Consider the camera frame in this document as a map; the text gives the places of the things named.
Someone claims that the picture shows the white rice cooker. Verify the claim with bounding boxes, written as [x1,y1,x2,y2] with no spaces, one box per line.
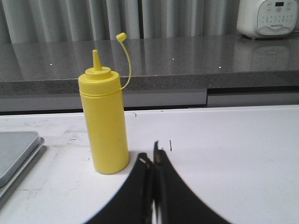
[236,0,299,39]

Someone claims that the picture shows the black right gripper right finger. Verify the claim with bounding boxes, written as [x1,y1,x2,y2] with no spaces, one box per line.
[153,141,229,224]

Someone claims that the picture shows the grey stone counter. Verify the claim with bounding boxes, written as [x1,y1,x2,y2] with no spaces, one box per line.
[0,35,299,113]

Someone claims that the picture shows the grey curtain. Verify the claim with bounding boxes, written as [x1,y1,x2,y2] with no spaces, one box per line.
[0,0,239,43]

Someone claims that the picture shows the silver digital kitchen scale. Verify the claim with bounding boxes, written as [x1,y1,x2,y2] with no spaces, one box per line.
[0,131,44,201]

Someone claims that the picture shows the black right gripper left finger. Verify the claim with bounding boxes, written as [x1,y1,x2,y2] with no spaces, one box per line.
[86,153,154,224]

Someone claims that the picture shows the yellow squeeze bottle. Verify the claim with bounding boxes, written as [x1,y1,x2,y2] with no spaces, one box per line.
[78,32,133,175]

